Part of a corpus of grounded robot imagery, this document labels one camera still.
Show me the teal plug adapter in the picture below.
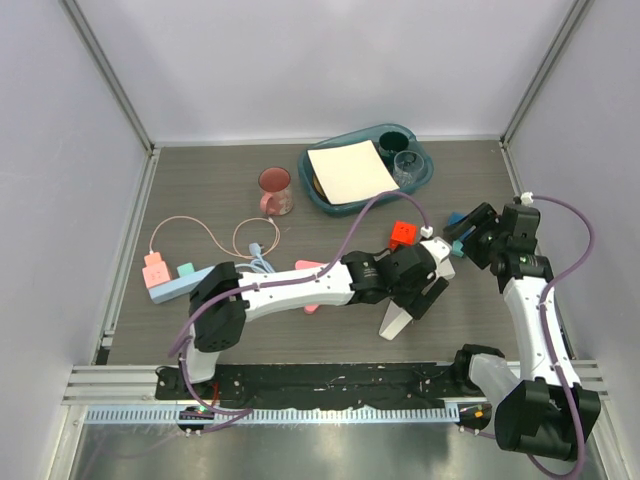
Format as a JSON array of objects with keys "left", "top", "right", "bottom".
[{"left": 452, "top": 240, "right": 465, "bottom": 258}]

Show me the blue cube socket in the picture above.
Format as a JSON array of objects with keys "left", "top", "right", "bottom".
[{"left": 445, "top": 212, "right": 472, "bottom": 234}]

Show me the red cube socket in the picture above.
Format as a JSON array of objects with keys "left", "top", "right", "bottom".
[{"left": 388, "top": 221, "right": 418, "bottom": 250}]

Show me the pink triangular power strip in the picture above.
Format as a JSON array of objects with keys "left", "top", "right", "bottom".
[{"left": 295, "top": 260, "right": 324, "bottom": 315}]

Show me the white triangular power strip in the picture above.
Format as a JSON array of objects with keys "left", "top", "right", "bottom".
[{"left": 378, "top": 301, "right": 413, "bottom": 341}]

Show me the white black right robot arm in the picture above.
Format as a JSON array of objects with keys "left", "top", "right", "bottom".
[{"left": 443, "top": 201, "right": 601, "bottom": 462}]

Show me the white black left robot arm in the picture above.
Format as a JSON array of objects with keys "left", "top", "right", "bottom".
[{"left": 170, "top": 238, "right": 455, "bottom": 399}]

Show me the mint green plug adapter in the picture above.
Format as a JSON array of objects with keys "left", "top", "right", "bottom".
[{"left": 177, "top": 262, "right": 195, "bottom": 278}]

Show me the pink charger plug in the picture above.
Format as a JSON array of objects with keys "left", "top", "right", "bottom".
[{"left": 142, "top": 252, "right": 171, "bottom": 289}]

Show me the teal plastic tray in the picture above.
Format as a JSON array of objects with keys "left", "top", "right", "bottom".
[{"left": 298, "top": 123, "right": 434, "bottom": 217}]

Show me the clear glass cup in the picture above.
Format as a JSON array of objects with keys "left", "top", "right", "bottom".
[{"left": 392, "top": 150, "right": 425, "bottom": 188}]

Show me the white paper sheet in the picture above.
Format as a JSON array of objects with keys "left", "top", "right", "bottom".
[{"left": 307, "top": 140, "right": 399, "bottom": 205}]

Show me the dark green cup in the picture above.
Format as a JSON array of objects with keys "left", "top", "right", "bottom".
[{"left": 378, "top": 131, "right": 409, "bottom": 157}]

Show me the light blue power strip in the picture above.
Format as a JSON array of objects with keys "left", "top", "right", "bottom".
[{"left": 149, "top": 266, "right": 214, "bottom": 304}]

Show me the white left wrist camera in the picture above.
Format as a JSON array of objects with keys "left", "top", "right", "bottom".
[{"left": 420, "top": 237, "right": 455, "bottom": 281}]

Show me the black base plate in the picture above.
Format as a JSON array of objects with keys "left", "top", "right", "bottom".
[{"left": 154, "top": 360, "right": 491, "bottom": 412}]

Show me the perforated cable duct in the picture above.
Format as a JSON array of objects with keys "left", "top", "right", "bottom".
[{"left": 84, "top": 404, "right": 459, "bottom": 425}]

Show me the pink charging cable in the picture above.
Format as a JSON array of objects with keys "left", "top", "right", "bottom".
[{"left": 148, "top": 214, "right": 282, "bottom": 261}]

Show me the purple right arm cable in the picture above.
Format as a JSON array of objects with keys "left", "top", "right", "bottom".
[{"left": 469, "top": 192, "right": 597, "bottom": 477}]

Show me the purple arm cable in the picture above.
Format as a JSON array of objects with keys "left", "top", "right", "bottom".
[
  {"left": 167, "top": 191, "right": 435, "bottom": 432},
  {"left": 469, "top": 192, "right": 597, "bottom": 477}
]

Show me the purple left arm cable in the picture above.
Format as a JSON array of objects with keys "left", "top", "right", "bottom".
[{"left": 167, "top": 191, "right": 435, "bottom": 432}]

